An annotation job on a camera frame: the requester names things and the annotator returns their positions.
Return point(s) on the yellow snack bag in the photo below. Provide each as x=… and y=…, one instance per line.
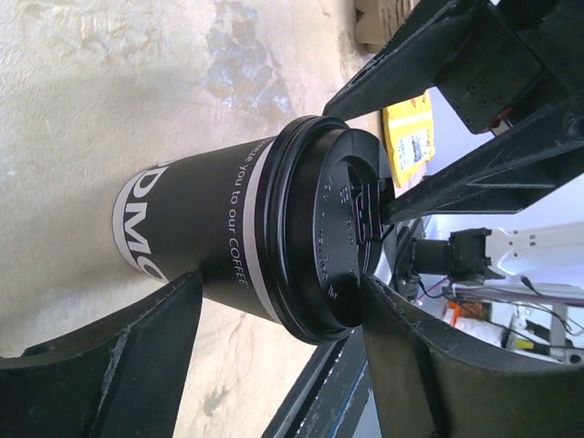
x=408, y=135

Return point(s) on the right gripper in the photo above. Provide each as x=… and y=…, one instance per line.
x=489, y=61

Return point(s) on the cardboard cup carrier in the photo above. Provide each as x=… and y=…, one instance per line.
x=378, y=20

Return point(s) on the black paper coffee cup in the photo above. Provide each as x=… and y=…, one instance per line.
x=198, y=214

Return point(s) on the black plastic cup lid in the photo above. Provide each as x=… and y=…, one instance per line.
x=317, y=224

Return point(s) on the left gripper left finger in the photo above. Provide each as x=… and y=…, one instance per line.
x=120, y=376

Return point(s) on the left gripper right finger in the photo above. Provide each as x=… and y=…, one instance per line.
x=432, y=380

